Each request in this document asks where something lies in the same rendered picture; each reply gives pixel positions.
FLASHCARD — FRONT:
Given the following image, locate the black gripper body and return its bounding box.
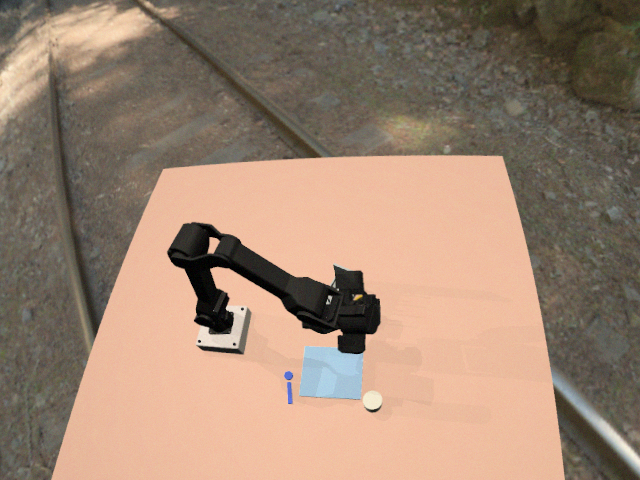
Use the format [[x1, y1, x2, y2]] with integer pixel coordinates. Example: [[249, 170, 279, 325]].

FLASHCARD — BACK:
[[335, 271, 366, 354]]

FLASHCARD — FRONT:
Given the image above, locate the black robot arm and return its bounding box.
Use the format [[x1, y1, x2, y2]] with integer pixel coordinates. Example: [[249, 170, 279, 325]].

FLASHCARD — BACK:
[[167, 222, 381, 335]]

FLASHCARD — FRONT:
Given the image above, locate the grey dish rack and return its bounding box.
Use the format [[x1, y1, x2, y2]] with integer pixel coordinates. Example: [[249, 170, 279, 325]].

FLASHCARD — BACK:
[[326, 263, 357, 304]]

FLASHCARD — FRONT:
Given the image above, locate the light blue square mat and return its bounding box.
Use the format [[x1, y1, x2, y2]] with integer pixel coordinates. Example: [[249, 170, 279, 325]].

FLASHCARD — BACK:
[[299, 346, 363, 400]]

